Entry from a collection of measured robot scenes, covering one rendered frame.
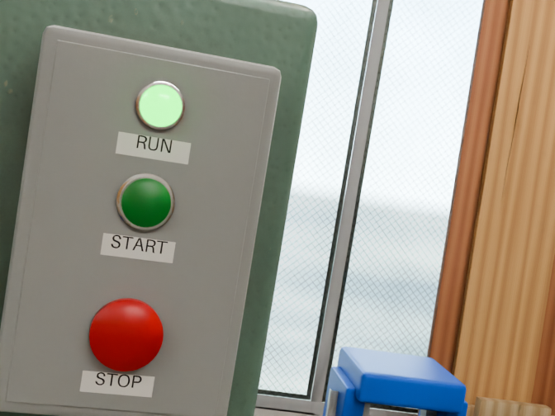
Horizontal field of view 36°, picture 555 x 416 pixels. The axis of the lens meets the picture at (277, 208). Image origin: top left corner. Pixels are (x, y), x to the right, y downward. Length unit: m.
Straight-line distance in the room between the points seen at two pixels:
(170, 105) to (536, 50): 1.54
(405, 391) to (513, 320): 0.64
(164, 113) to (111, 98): 0.02
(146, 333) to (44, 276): 0.05
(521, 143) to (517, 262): 0.25
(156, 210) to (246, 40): 0.11
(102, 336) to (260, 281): 0.11
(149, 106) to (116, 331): 0.09
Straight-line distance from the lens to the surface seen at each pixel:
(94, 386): 0.37
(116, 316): 0.35
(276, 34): 0.43
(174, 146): 0.35
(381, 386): 1.23
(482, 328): 1.81
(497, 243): 1.81
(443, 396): 1.26
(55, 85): 0.35
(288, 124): 0.43
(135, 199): 0.35
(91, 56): 0.35
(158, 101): 0.35
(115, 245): 0.35
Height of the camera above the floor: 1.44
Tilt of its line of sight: 4 degrees down
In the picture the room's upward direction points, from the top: 9 degrees clockwise
